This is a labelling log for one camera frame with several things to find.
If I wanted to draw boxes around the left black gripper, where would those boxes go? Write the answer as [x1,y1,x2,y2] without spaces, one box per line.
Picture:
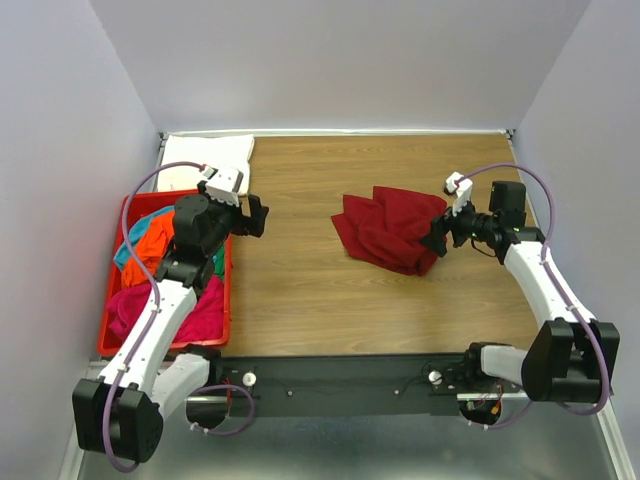
[199,181,270,256]

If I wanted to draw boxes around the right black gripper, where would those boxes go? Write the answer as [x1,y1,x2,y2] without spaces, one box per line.
[418,191,498,257]

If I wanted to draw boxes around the dark red t shirt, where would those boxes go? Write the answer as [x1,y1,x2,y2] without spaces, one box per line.
[331,186,447,276]

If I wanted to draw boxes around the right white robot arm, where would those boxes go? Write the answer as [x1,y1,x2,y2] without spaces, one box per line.
[421,172,620,407]

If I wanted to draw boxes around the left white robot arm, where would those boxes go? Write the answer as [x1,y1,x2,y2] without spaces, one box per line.
[72,193,269,473]

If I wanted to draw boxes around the green t shirt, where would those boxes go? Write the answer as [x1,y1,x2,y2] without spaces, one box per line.
[139,207,232,282]

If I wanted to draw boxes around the folded white t shirt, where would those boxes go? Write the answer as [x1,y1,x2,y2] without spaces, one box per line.
[156,135,255,195]

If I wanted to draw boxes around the orange t shirt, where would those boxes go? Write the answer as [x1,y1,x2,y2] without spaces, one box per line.
[114,206,174,288]

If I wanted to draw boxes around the magenta t shirt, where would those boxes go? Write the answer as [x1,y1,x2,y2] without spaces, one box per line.
[106,275,224,343]

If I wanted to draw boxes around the red plastic bin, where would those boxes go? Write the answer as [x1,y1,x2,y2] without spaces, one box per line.
[97,191,232,356]

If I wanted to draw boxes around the teal t shirt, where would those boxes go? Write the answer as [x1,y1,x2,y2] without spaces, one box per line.
[113,216,152,271]

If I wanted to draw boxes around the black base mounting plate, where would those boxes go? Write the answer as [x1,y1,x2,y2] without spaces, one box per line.
[162,351,521,419]

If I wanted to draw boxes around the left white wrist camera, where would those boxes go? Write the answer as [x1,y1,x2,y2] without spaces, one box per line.
[198,165,248,207]

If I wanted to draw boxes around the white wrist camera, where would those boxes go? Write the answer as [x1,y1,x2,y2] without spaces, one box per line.
[443,171,473,217]
[198,165,248,207]

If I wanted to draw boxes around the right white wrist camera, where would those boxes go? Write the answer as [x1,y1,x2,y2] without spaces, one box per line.
[443,171,473,217]

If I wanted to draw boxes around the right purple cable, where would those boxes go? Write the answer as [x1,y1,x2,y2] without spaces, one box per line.
[457,162,613,431]

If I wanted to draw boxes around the aluminium frame rail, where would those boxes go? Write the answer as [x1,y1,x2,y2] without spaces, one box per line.
[79,355,614,402]

